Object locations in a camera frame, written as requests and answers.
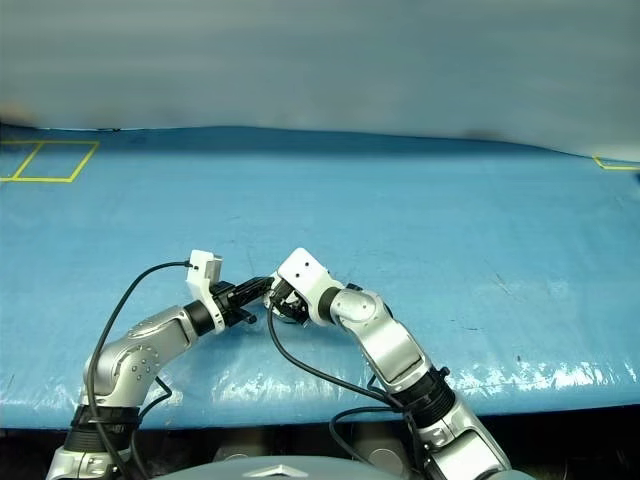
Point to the yellow tape corner mark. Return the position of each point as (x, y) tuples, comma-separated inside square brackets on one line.
[(607, 167)]

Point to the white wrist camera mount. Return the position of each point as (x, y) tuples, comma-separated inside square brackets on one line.
[(200, 272), (305, 270)]

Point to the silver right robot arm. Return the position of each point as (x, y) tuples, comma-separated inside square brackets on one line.
[(390, 340)]

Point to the grey robot torso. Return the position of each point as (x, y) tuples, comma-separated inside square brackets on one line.
[(325, 470)]

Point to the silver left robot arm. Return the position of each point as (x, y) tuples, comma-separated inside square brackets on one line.
[(140, 350)]

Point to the yellow tape double square outline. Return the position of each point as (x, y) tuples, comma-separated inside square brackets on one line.
[(82, 162)]

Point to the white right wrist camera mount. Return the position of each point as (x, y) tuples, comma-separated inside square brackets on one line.
[(305, 270)]

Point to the blue plastic table cover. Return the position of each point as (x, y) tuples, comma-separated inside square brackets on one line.
[(150, 225)]

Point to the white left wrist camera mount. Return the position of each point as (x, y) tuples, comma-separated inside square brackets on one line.
[(200, 272)]

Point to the grey round disc under table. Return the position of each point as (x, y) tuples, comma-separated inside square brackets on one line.
[(236, 456), (383, 459)]

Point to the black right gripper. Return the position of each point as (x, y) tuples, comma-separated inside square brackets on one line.
[(296, 305)]

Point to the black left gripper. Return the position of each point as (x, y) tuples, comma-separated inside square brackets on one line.
[(227, 300)]

